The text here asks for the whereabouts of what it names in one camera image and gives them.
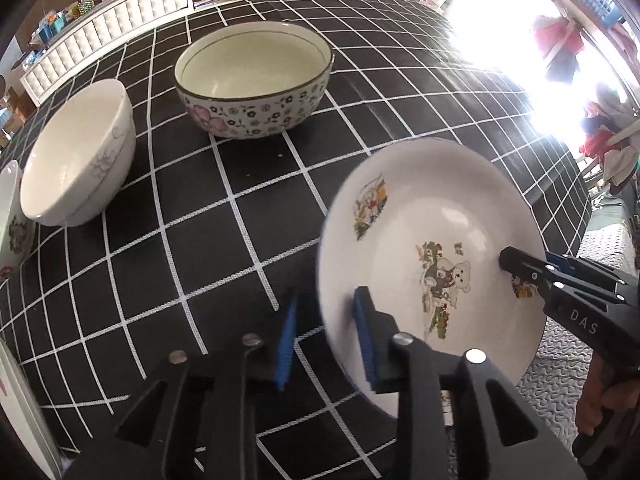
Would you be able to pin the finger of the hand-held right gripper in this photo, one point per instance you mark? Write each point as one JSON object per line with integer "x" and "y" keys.
{"x": 522, "y": 267}
{"x": 590, "y": 269}

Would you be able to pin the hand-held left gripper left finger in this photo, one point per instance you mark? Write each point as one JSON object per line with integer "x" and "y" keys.
{"x": 286, "y": 350}

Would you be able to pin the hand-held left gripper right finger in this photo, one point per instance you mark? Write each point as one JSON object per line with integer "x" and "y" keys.
{"x": 364, "y": 340}

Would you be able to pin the white bear print plate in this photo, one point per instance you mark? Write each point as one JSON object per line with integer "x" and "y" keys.
{"x": 450, "y": 200}

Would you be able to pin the white ceramic bowl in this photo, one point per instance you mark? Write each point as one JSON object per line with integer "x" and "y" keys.
{"x": 70, "y": 160}

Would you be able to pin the floral patterned ceramic bowl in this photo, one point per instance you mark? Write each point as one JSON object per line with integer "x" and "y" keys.
{"x": 250, "y": 60}

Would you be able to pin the person's right hand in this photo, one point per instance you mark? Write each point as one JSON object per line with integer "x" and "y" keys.
{"x": 607, "y": 392}

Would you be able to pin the grey textured mat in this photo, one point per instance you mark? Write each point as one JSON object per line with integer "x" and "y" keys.
{"x": 550, "y": 375}

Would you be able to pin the pile of clothes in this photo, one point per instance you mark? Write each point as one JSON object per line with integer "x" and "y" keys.
{"x": 612, "y": 135}

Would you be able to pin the black white checked tablecloth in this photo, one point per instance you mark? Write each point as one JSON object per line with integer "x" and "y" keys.
{"x": 200, "y": 220}

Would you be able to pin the red hanging garment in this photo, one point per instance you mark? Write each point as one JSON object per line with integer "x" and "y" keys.
{"x": 557, "y": 40}

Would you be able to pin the white board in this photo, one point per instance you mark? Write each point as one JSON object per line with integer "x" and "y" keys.
{"x": 25, "y": 410}

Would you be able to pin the white printed plate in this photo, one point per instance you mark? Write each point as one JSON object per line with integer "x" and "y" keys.
{"x": 12, "y": 210}

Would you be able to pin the white tufted cabinet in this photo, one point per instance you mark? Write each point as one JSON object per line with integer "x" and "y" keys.
{"x": 100, "y": 35}

